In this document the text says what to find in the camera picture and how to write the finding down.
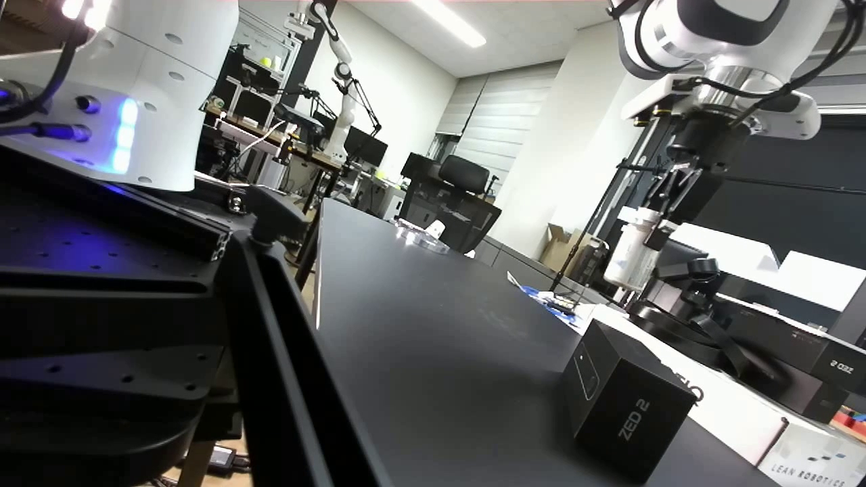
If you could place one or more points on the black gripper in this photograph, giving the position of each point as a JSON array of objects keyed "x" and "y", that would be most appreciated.
[{"x": 710, "y": 151}]

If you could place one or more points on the white plastic bottle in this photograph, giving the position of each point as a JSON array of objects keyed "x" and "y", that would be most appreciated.
[{"x": 627, "y": 254}]

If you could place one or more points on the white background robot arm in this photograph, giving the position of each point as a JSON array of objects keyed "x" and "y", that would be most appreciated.
[{"x": 341, "y": 82}]

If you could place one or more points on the black tripod stand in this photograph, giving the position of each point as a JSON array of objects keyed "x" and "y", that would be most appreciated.
[{"x": 602, "y": 213}]

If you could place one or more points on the black device on box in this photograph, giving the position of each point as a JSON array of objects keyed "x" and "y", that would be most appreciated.
[{"x": 684, "y": 285}]

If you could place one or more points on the brown cardboard box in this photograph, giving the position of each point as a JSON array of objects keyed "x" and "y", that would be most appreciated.
[{"x": 561, "y": 247}]

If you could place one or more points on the blue white flat packet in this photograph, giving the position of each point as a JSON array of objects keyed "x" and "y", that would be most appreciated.
[{"x": 545, "y": 300}]

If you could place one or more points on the grey window blinds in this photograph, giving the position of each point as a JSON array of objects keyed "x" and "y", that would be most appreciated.
[{"x": 502, "y": 122}]

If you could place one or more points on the black flat equipment box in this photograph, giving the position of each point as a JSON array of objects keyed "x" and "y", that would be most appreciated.
[{"x": 793, "y": 348}]

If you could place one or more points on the black office chair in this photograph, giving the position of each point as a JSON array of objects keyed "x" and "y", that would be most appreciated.
[
  {"x": 462, "y": 205},
  {"x": 418, "y": 185}
]

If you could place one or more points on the long ceiling light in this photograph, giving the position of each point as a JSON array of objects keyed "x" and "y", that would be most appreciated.
[{"x": 449, "y": 24}]

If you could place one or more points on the white box with grey print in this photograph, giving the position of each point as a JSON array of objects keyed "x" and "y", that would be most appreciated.
[{"x": 816, "y": 457}]

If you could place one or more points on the black computer monitor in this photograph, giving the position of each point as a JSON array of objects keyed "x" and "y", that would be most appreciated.
[{"x": 366, "y": 148}]

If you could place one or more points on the black perforated mounting platform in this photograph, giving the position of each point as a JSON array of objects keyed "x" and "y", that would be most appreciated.
[{"x": 98, "y": 300}]

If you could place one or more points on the black cardboard camera box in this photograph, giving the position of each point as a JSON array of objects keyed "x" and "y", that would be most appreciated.
[{"x": 623, "y": 402}]

